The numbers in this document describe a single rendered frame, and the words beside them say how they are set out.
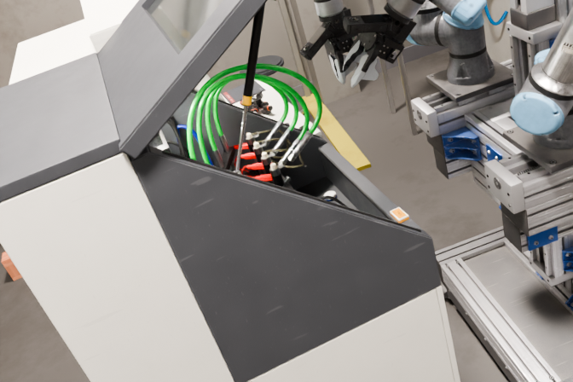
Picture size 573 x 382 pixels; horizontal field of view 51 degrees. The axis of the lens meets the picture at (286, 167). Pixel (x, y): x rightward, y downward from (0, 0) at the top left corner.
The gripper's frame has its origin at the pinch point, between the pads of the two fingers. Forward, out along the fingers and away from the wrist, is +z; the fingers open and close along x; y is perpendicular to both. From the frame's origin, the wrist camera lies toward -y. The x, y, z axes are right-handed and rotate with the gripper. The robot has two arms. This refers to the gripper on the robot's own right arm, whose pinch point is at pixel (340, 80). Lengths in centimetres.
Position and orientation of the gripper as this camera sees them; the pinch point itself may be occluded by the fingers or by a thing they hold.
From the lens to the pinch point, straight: 178.5
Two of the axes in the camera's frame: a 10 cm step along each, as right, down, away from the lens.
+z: 2.7, 8.3, 4.9
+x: -3.3, -3.9, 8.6
